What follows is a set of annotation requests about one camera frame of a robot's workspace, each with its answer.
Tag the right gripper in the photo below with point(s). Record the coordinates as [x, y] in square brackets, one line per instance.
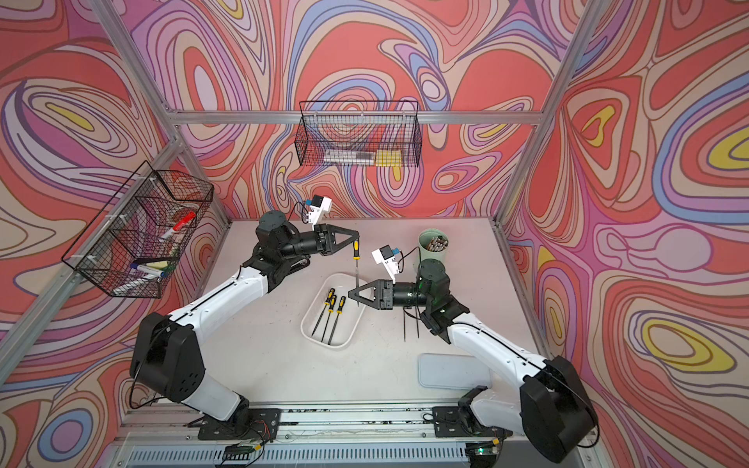
[379, 302]

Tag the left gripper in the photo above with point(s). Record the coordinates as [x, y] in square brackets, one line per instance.
[321, 243]

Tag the file tool four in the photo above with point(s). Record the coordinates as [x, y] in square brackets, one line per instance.
[339, 311]

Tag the file tool five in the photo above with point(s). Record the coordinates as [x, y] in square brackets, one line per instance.
[330, 311]

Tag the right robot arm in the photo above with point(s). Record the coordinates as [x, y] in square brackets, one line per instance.
[551, 409]

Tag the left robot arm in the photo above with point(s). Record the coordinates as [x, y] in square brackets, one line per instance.
[167, 358]

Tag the file tool six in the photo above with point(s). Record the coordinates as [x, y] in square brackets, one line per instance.
[326, 306]

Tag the white plastic storage box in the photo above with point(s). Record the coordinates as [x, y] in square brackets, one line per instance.
[332, 318]

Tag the yellow box in basket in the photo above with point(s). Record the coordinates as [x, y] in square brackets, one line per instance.
[388, 158]

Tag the translucent box lid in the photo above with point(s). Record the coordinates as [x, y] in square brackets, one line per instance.
[452, 372]

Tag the green pen cup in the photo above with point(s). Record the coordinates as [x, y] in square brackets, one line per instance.
[424, 237]

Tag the pens in cup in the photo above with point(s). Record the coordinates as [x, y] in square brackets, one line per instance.
[437, 244]

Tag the red marker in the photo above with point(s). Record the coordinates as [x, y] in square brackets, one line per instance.
[182, 224]

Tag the blue white marker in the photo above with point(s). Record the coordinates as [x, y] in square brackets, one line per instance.
[150, 272]

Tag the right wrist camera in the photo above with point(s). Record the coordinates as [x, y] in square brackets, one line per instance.
[388, 257]

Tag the black wire basket back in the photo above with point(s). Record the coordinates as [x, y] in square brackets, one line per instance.
[348, 132]

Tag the black wire basket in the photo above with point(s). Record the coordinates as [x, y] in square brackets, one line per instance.
[128, 229]
[348, 132]

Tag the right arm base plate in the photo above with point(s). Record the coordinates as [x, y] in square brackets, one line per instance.
[460, 422]

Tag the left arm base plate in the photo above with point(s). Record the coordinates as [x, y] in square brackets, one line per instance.
[246, 423]

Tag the black wire basket left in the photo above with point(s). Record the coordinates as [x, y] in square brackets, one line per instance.
[128, 229]

